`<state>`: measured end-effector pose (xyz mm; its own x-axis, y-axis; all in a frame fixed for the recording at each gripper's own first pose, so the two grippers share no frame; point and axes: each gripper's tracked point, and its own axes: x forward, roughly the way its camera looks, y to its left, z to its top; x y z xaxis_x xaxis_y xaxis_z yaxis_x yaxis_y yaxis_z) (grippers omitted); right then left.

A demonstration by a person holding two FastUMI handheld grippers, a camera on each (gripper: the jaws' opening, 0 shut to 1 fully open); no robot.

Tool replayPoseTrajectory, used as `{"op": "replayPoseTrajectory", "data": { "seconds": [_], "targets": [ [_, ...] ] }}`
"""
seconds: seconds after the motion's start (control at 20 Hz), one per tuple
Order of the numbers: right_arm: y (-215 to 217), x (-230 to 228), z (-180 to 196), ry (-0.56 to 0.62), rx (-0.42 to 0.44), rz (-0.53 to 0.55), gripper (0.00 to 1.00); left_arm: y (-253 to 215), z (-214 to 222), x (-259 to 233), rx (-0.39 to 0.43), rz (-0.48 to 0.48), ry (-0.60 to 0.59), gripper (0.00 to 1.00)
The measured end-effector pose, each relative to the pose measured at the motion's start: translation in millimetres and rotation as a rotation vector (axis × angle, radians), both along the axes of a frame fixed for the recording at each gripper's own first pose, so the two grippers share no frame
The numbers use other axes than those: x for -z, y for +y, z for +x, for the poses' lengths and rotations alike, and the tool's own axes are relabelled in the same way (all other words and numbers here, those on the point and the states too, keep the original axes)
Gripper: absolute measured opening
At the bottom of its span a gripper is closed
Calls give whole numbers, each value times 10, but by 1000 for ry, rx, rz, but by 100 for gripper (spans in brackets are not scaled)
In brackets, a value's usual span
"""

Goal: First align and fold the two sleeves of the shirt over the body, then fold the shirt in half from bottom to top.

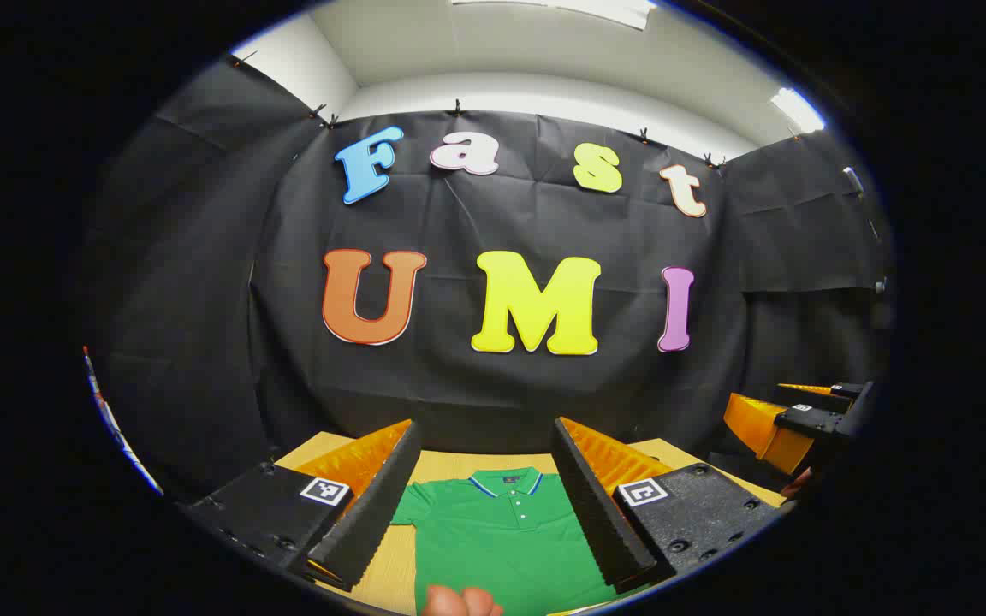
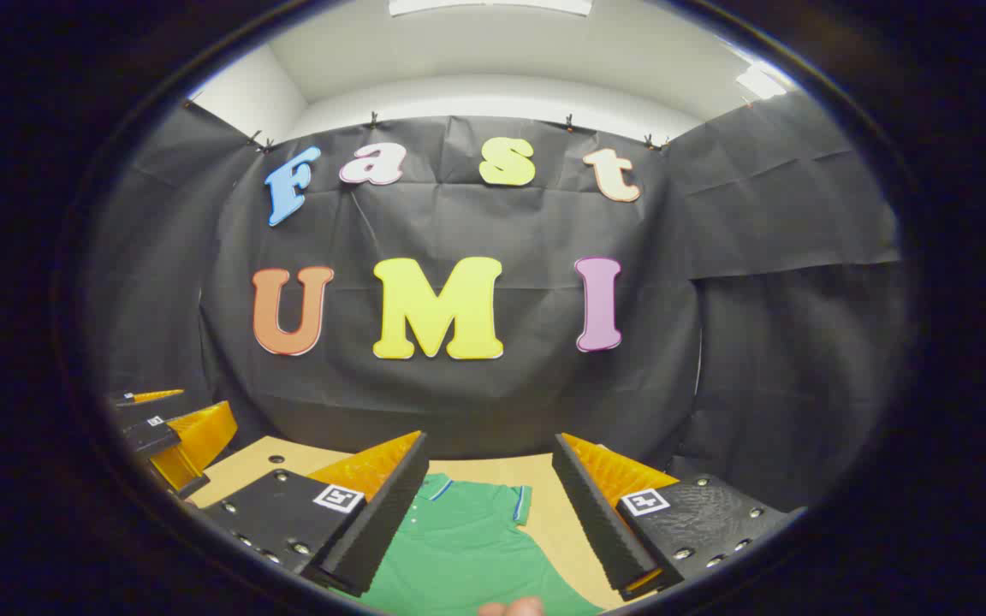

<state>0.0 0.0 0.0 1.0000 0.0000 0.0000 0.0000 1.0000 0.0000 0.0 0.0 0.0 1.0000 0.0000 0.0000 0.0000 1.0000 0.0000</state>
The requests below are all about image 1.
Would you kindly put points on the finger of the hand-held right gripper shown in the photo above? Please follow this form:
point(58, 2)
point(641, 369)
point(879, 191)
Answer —
point(840, 390)
point(754, 428)

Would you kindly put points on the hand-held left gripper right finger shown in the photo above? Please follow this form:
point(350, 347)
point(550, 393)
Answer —
point(596, 513)

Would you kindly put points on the black backdrop cloth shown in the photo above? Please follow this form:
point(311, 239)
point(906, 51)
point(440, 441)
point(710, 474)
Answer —
point(459, 385)

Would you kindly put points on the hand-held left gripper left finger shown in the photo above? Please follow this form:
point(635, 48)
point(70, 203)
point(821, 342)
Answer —
point(373, 505)

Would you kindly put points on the green T-shirt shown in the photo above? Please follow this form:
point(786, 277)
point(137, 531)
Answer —
point(501, 547)

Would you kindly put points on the ceiling light panel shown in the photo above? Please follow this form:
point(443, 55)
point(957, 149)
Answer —
point(797, 109)

